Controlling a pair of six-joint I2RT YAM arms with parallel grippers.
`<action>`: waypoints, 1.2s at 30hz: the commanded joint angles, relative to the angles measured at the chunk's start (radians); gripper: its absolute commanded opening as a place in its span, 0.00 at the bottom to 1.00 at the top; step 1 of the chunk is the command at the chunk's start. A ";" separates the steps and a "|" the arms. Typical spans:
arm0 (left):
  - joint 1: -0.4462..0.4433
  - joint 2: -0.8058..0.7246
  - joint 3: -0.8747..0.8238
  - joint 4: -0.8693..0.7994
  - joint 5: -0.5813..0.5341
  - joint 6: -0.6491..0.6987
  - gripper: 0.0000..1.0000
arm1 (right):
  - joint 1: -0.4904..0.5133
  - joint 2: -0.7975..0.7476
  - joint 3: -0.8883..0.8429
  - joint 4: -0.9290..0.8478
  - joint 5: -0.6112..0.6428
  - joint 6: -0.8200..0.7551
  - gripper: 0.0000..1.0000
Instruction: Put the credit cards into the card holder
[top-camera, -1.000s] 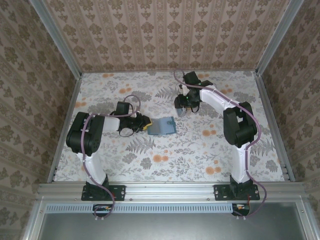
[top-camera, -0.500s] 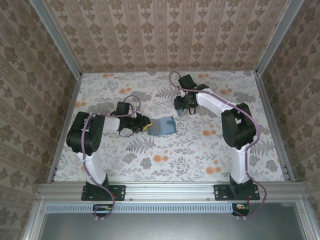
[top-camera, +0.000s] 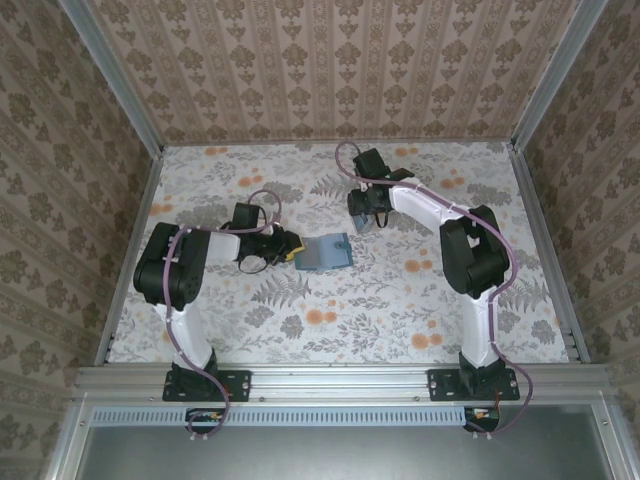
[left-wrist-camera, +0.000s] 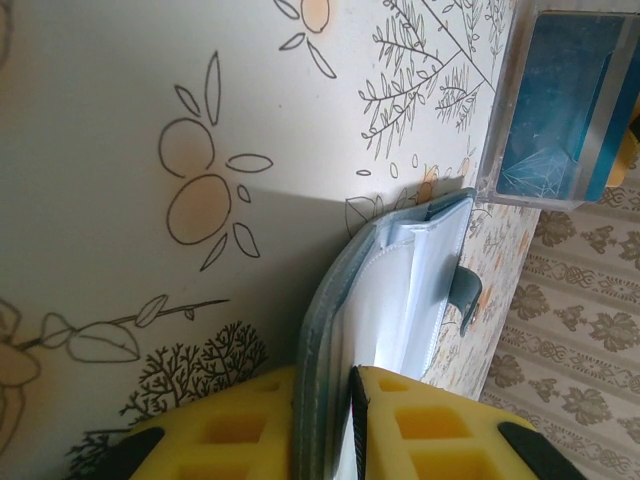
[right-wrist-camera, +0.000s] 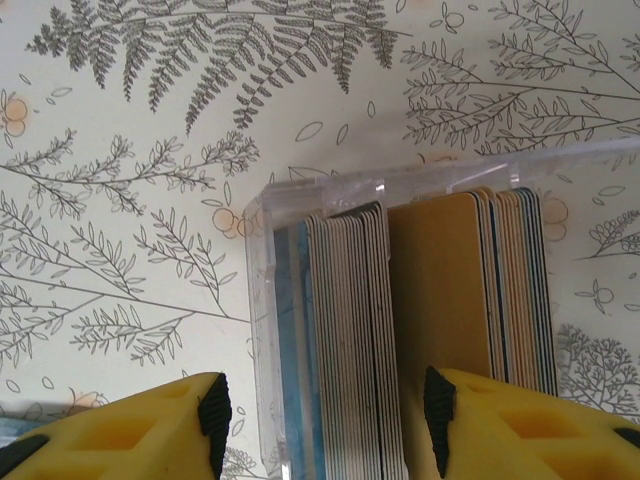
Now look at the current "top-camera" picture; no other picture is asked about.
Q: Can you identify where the blue card holder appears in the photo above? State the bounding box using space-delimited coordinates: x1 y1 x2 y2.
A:
293 232 354 274

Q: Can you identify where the floral table cover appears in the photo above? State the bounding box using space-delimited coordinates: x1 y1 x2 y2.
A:
107 141 574 365

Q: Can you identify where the grey metal panel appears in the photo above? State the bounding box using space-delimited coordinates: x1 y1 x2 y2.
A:
74 404 615 480

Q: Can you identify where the purple cable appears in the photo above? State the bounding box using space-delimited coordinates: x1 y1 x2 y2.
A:
335 141 534 439
162 189 282 440

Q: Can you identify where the aluminium side rail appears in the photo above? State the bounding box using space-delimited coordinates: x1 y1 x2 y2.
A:
510 143 592 365
93 148 165 366

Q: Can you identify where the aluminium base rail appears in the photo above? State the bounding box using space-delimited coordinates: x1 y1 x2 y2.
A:
74 363 610 402

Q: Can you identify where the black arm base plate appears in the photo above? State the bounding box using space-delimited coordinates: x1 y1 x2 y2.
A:
162 368 251 403
428 368 521 403

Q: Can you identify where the grey slotted cable duct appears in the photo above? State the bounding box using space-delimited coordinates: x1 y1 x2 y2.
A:
92 407 471 428

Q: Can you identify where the black cable connector bracket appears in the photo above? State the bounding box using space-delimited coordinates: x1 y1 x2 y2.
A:
462 404 501 435
185 407 227 442

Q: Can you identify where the aluminium frame post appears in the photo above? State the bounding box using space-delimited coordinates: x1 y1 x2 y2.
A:
59 0 166 157
510 0 611 152

